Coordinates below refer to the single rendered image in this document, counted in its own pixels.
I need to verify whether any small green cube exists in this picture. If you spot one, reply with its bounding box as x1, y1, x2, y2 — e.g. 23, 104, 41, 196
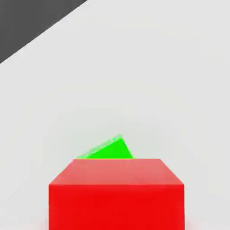
76, 134, 134, 160

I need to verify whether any small red cube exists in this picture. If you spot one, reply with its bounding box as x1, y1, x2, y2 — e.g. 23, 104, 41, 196
48, 158, 185, 230

